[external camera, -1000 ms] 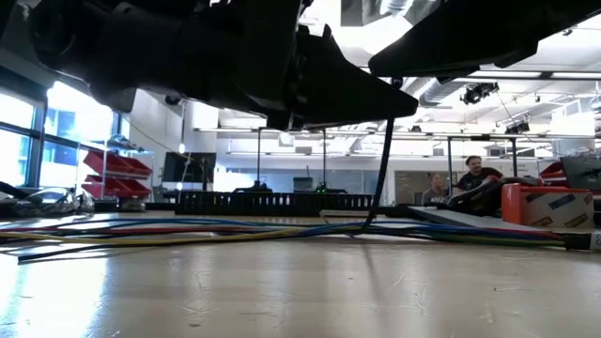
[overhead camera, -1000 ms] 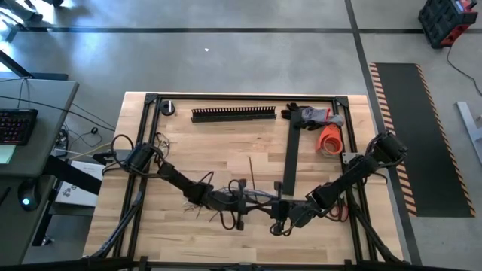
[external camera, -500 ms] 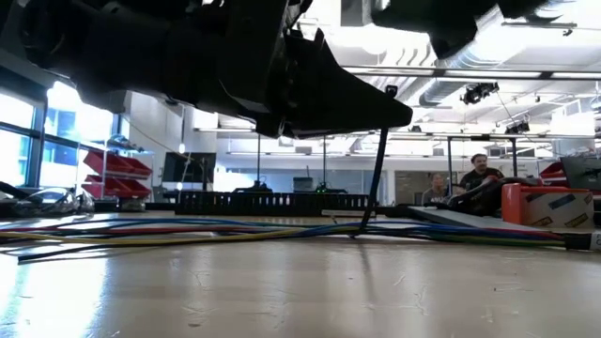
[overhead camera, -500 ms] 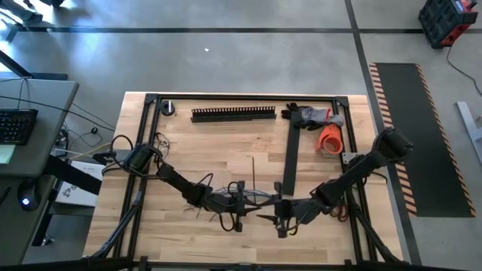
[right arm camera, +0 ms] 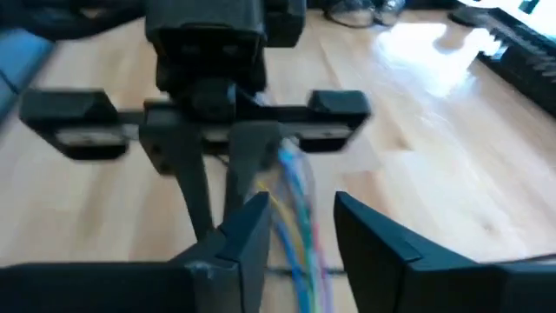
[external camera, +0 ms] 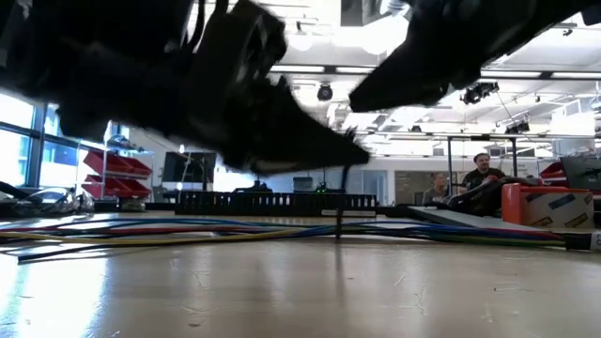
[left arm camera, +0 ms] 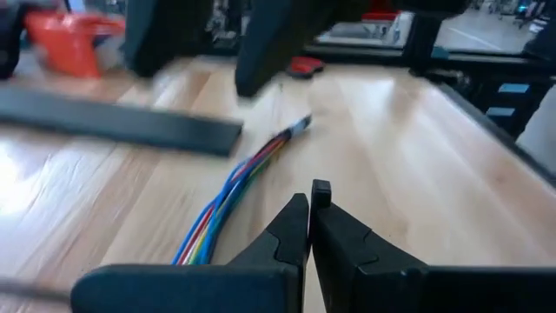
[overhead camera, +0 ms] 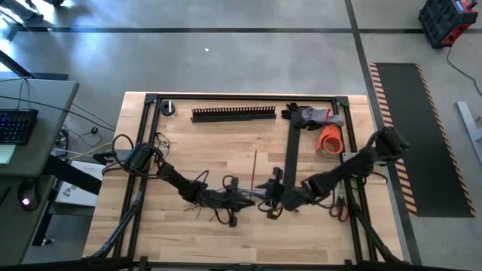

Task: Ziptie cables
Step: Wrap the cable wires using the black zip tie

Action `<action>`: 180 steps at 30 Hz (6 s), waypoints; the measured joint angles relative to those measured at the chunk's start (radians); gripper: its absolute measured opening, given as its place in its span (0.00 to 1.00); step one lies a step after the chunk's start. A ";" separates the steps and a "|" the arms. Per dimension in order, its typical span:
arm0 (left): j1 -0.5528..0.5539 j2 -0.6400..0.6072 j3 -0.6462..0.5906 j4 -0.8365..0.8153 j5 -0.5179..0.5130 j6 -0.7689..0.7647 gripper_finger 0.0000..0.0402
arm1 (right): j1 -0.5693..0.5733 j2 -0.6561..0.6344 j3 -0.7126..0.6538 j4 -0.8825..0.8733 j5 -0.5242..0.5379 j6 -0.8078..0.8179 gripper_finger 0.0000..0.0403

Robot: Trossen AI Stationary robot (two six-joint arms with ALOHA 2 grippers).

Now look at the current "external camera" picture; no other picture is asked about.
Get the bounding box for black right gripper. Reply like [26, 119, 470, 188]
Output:
[348, 0, 556, 115]

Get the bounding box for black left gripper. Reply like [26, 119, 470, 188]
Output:
[186, 0, 372, 177]

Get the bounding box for black slotted cable duct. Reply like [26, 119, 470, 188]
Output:
[174, 191, 378, 219]

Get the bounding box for bundle of coloured cables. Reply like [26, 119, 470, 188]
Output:
[44, 216, 567, 242]

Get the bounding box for yellow cable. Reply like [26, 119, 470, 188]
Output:
[0, 227, 567, 250]

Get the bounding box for bundle of wires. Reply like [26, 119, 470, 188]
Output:
[206, 220, 567, 242]

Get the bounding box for red cable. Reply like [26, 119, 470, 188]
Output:
[0, 225, 567, 238]

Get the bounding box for green cable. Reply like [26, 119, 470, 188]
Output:
[412, 234, 567, 249]

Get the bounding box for black cable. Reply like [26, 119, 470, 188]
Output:
[17, 233, 284, 265]

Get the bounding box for black labelled cable sleeve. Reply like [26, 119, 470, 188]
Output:
[562, 231, 601, 252]

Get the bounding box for small grey box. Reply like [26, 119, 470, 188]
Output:
[292, 176, 316, 193]

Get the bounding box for long ceiling light bar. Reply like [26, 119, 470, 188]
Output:
[269, 64, 601, 81]

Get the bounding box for black computer monitor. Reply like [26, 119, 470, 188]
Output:
[161, 150, 219, 186]

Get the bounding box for red storage bin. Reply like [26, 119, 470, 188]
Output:
[80, 174, 153, 201]
[83, 149, 154, 179]
[539, 161, 565, 187]

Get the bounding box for white shelf rack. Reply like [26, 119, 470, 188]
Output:
[73, 132, 157, 213]

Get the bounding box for dark grey box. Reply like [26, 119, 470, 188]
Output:
[560, 155, 601, 192]

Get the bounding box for shiny black bag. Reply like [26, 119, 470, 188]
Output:
[0, 179, 96, 219]

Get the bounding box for black mounted camera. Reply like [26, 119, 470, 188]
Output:
[461, 81, 501, 106]
[503, 120, 532, 135]

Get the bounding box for black station frame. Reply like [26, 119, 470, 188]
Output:
[445, 134, 520, 194]

